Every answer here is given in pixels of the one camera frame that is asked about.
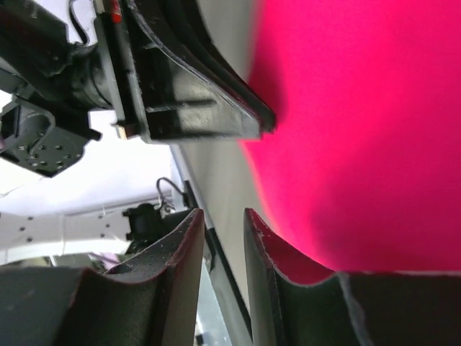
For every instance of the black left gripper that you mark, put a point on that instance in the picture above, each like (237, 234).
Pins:
(190, 91)

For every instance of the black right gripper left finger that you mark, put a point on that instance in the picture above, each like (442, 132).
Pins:
(150, 299)

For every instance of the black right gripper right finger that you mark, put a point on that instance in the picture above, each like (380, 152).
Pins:
(296, 301)

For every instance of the red t shirt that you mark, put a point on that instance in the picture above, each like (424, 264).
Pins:
(363, 170)

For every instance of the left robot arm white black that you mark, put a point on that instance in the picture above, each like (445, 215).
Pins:
(45, 129)

